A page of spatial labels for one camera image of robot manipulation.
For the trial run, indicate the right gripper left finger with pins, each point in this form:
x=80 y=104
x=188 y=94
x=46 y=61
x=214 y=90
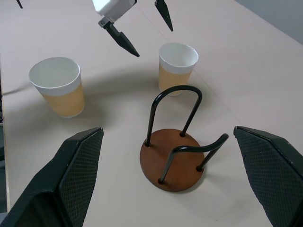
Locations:
x=47 y=184

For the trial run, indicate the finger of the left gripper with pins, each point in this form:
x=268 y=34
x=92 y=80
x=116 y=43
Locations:
x=123 y=41
x=164 y=13

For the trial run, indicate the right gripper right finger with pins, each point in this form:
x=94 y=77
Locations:
x=272 y=170

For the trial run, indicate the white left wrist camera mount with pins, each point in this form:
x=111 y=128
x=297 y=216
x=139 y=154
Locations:
x=113 y=8

